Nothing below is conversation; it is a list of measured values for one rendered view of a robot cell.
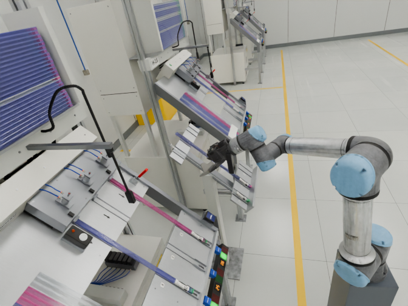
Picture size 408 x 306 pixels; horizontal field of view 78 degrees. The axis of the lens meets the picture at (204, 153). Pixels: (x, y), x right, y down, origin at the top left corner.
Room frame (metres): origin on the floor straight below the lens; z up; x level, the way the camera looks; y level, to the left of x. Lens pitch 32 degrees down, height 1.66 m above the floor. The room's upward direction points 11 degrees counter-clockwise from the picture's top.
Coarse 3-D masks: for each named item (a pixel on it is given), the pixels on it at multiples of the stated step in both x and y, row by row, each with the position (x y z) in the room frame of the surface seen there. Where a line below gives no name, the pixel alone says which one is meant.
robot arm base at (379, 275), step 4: (384, 264) 0.56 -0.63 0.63; (380, 268) 0.55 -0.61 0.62; (384, 268) 0.56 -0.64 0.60; (376, 272) 0.55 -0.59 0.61; (380, 272) 0.55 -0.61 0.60; (384, 272) 0.56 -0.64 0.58; (372, 276) 0.54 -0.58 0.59; (376, 276) 0.54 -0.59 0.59; (380, 276) 0.54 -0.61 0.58; (384, 276) 0.54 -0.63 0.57; (372, 280) 0.54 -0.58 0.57; (376, 280) 0.54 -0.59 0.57; (380, 280) 0.54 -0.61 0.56
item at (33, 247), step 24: (120, 192) 0.82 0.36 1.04; (144, 192) 0.86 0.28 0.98; (24, 216) 0.61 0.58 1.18; (96, 216) 0.69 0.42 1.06; (120, 216) 0.72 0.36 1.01; (0, 240) 0.53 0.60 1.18; (24, 240) 0.54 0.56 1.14; (48, 240) 0.56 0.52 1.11; (96, 240) 0.61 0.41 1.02; (0, 264) 0.47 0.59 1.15; (24, 264) 0.49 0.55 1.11; (48, 264) 0.50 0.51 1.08; (72, 264) 0.52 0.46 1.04; (96, 264) 0.54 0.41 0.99; (0, 288) 0.42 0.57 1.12; (24, 288) 0.43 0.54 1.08; (72, 288) 0.46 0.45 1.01
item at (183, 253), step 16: (192, 224) 0.80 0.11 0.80; (176, 240) 0.70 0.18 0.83; (192, 240) 0.73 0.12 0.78; (208, 240) 0.76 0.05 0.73; (176, 256) 0.64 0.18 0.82; (192, 256) 0.66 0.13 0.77; (176, 272) 0.59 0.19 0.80; (192, 272) 0.60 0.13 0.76; (160, 288) 0.52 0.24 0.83; (176, 288) 0.53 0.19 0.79; (192, 288) 0.54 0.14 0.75; (144, 304) 0.46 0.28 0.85; (160, 304) 0.47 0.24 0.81; (176, 304) 0.48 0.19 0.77; (192, 304) 0.50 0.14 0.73
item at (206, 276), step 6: (216, 234) 0.78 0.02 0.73; (216, 240) 0.75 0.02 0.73; (210, 252) 0.70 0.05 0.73; (210, 258) 0.66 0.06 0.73; (210, 264) 0.64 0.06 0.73; (204, 276) 0.60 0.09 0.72; (204, 282) 0.57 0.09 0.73; (204, 288) 0.54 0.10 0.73; (204, 294) 0.52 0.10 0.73; (198, 300) 0.51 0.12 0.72
